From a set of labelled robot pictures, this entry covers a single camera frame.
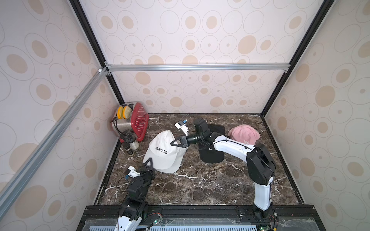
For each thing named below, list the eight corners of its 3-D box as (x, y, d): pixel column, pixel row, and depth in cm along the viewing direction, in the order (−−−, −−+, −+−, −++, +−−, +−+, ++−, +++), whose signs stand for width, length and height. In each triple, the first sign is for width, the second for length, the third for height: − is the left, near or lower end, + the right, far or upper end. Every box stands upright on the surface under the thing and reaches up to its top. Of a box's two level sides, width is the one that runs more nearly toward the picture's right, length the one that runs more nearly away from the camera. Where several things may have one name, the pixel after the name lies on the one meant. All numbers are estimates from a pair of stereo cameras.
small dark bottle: (126, 156, 97) (121, 149, 90) (128, 150, 101) (123, 142, 93) (133, 156, 97) (128, 149, 90) (135, 150, 101) (130, 142, 93)
